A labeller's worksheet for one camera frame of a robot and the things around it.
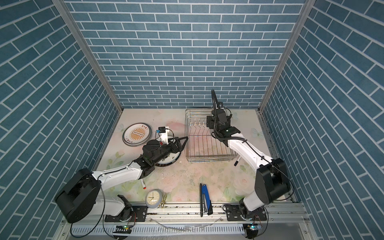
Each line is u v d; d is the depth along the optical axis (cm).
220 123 64
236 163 91
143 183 83
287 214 75
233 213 74
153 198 75
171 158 91
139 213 73
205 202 77
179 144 72
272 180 44
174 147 72
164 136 72
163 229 70
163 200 79
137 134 102
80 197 42
